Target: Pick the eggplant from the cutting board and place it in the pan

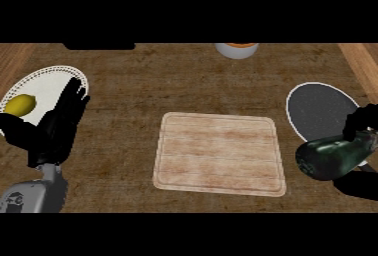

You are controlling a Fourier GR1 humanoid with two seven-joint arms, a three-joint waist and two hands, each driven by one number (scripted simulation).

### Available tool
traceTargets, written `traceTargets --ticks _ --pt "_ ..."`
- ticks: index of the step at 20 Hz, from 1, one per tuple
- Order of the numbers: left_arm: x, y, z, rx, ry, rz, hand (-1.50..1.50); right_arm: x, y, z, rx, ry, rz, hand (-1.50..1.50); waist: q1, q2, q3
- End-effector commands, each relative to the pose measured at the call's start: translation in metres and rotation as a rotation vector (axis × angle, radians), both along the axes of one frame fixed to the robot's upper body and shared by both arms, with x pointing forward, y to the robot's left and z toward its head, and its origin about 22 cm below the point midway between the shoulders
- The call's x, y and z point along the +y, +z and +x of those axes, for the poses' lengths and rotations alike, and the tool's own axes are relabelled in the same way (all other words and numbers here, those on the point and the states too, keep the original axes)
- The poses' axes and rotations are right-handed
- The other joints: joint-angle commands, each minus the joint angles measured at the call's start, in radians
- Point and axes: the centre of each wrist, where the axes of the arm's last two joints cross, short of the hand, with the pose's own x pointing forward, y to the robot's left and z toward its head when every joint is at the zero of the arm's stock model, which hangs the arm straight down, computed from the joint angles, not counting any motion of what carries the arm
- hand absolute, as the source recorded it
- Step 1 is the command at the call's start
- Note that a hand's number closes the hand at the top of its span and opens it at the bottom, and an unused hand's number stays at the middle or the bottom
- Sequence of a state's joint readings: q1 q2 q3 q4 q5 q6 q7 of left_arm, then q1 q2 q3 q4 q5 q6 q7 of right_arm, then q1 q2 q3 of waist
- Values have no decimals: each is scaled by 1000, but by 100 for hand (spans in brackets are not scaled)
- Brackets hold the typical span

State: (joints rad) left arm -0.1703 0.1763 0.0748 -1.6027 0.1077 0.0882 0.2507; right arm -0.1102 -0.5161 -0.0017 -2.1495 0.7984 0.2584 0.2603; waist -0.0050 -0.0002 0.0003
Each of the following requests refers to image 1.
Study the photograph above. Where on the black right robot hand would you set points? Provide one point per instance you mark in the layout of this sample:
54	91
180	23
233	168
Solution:
362	121

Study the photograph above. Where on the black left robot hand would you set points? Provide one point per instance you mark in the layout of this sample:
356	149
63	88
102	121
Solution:
56	128

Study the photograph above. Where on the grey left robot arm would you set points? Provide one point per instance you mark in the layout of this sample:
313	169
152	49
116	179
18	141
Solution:
34	195

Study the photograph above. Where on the dark grey pan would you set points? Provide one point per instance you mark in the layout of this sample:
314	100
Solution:
317	108

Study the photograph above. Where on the pale wooden cutting board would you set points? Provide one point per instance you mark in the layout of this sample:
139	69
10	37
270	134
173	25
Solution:
218	153

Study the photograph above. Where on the yellow lemon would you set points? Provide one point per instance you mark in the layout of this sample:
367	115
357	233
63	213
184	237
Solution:
20	105

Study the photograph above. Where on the white plate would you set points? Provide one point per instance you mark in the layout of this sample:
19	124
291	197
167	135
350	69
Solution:
41	85

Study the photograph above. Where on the white cup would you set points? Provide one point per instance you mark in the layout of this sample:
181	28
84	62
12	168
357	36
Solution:
236	50

